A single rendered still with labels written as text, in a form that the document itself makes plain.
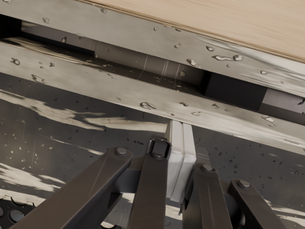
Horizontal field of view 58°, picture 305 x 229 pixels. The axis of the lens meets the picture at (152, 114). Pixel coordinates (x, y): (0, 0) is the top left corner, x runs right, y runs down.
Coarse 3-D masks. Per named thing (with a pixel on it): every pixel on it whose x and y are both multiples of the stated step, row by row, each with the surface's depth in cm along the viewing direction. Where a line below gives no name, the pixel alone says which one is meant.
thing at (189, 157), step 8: (184, 128) 18; (184, 136) 17; (192, 136) 17; (184, 144) 16; (192, 144) 16; (184, 152) 15; (192, 152) 15; (184, 160) 14; (192, 160) 14; (184, 168) 15; (192, 168) 15; (176, 176) 15; (184, 176) 15; (176, 184) 15; (184, 184) 15; (176, 192) 15; (184, 192) 15; (176, 200) 15
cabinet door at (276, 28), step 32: (96, 0) 22; (128, 0) 22; (160, 0) 21; (192, 0) 21; (224, 0) 21; (256, 0) 21; (288, 0) 21; (224, 32) 22; (256, 32) 22; (288, 32) 21
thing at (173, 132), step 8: (176, 120) 19; (168, 128) 19; (176, 128) 18; (168, 136) 17; (176, 136) 16; (176, 144) 15; (176, 152) 15; (168, 160) 15; (176, 160) 15; (168, 168) 15; (176, 168) 15; (168, 176) 15; (168, 184) 15; (168, 192) 15
